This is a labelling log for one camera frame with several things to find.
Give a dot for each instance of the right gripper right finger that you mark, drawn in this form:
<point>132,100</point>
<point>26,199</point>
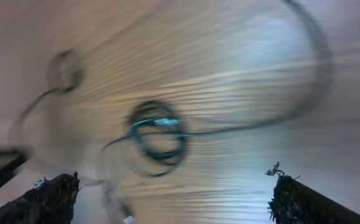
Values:
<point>295,203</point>

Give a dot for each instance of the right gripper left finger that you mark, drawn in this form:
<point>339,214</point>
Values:
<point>50,203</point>

